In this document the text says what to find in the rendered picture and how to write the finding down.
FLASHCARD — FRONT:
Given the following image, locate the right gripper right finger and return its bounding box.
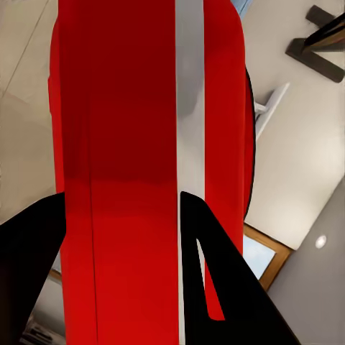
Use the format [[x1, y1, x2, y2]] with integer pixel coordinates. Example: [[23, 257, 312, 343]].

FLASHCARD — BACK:
[[180, 191, 301, 345]]

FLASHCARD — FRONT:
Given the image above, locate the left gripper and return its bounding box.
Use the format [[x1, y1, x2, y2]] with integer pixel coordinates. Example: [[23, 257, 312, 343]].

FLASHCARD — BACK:
[[301, 13, 345, 54]]

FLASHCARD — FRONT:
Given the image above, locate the radio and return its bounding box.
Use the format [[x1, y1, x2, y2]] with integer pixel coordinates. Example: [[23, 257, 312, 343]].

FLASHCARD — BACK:
[[47, 0, 257, 345]]

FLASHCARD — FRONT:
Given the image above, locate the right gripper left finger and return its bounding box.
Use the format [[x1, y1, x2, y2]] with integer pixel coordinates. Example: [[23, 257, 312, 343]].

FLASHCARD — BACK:
[[0, 192, 67, 345]]

